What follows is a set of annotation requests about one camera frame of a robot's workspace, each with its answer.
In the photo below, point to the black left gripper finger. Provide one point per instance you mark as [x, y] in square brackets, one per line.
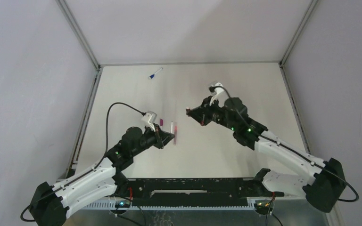
[167, 140]
[166, 136]

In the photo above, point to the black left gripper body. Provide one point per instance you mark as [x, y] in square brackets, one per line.
[160, 138]

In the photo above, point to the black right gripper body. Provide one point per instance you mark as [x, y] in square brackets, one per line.
[213, 113]

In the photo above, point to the pink highlighter pen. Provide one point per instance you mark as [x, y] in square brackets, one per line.
[175, 130]

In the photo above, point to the white pen blue end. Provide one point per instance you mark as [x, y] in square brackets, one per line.
[157, 71]

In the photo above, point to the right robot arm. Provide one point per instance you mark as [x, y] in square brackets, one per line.
[319, 181]

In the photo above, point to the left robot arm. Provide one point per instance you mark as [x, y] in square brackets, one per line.
[52, 205]

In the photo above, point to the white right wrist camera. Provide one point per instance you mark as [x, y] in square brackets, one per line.
[216, 88]

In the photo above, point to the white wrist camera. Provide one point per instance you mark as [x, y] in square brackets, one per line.
[216, 88]
[148, 120]

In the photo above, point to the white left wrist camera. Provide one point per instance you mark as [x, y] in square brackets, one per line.
[148, 120]

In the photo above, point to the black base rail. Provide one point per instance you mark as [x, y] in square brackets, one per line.
[196, 190]

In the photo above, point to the aluminium frame rail right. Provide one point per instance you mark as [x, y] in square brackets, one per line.
[288, 73]

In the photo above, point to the grey cable duct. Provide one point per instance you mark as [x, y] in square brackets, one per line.
[232, 204]

